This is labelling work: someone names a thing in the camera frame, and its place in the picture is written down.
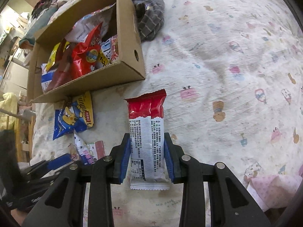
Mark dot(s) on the pink printed cloth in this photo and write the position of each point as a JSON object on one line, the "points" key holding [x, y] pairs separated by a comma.
{"points": [[274, 189]]}

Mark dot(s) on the cardboard box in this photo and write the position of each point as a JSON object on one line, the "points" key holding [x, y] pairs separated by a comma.
{"points": [[129, 40]]}

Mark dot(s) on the yellow snack packet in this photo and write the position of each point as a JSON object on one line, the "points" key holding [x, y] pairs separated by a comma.
{"points": [[53, 56]]}

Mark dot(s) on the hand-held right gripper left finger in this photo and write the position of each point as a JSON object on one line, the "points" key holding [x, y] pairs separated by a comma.
{"points": [[125, 157]]}

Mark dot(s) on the printed blanket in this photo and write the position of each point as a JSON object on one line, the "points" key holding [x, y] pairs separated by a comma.
{"points": [[213, 75]]}

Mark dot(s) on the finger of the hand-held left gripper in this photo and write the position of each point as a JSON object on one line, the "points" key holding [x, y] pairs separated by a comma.
{"points": [[40, 182], [59, 162]]}

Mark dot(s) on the pink white snack packet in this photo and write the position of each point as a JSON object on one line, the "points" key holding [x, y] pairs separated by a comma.
{"points": [[91, 151]]}

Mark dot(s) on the yellow plush cloth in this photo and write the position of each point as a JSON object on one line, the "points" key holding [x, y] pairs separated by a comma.
{"points": [[8, 111]]}

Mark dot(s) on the white cabinet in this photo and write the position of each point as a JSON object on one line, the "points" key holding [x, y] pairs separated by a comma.
{"points": [[14, 75]]}

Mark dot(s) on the blue bear snack packet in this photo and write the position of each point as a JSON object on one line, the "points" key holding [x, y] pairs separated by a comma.
{"points": [[71, 118]]}

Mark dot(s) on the green cloth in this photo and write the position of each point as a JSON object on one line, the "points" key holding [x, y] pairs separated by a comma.
{"points": [[35, 33]]}

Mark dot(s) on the silver white snack packet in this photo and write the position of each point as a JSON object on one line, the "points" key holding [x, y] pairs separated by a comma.
{"points": [[92, 21]]}

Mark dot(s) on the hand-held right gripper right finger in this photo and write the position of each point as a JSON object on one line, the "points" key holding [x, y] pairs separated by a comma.
{"points": [[169, 157]]}

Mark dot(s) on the small red white snack packet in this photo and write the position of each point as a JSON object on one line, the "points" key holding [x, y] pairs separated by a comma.
{"points": [[107, 52]]}

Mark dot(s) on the blue white snack packet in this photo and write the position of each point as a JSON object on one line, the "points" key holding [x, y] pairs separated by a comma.
{"points": [[47, 78]]}

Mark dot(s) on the red white bar packet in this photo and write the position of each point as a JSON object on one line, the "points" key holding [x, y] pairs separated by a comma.
{"points": [[146, 146]]}

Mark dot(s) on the wooden frame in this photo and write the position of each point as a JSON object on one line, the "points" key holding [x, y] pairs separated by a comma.
{"points": [[19, 120]]}

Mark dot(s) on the large red snack packet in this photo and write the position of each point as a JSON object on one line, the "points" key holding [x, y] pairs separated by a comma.
{"points": [[82, 61]]}

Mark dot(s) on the dark red snack packet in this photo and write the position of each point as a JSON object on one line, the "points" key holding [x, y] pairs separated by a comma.
{"points": [[61, 75]]}

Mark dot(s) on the dark plaid cloth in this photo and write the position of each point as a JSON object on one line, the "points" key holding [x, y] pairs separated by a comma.
{"points": [[149, 16]]}

